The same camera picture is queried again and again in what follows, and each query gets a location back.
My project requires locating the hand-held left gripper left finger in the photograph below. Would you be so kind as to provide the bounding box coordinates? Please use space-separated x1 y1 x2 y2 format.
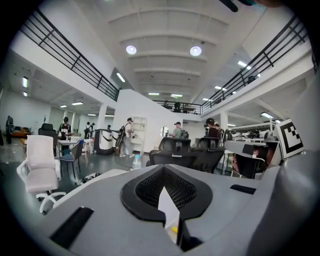
22 164 181 256

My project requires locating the light wooden chair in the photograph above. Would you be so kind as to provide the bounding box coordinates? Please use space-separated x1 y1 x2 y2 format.
82 139 95 167

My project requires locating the white office chair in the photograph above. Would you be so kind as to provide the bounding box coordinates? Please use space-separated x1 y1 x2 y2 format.
16 134 67 215

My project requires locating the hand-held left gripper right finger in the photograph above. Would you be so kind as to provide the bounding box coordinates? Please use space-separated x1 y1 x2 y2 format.
163 164 278 256

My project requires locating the beige tray box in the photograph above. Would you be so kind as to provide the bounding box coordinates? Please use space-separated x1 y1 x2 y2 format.
157 186 180 245

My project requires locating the black high-back chair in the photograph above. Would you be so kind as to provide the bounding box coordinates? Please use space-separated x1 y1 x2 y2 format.
38 123 59 157

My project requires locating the white shelf unit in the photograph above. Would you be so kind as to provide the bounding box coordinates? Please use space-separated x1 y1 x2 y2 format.
131 116 148 156

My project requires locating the black and white gear pile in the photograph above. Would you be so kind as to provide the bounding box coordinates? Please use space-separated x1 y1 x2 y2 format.
77 172 102 186

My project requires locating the blue-grey chair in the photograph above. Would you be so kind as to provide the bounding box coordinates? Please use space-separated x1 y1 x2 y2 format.
59 139 85 180

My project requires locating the clear plastic water bottle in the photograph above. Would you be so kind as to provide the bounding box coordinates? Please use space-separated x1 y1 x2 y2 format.
131 154 143 171

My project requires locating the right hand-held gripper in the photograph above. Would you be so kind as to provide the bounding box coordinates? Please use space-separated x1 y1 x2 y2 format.
246 118 320 256

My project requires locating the white and black machine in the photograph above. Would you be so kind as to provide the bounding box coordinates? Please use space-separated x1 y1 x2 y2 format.
93 128 115 155

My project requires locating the black balcony railing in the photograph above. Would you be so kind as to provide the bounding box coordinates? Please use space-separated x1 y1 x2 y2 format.
201 14 310 115
19 8 121 102

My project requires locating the black mesh office chair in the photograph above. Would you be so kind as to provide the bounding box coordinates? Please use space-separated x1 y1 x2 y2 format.
192 136 226 174
149 136 197 170

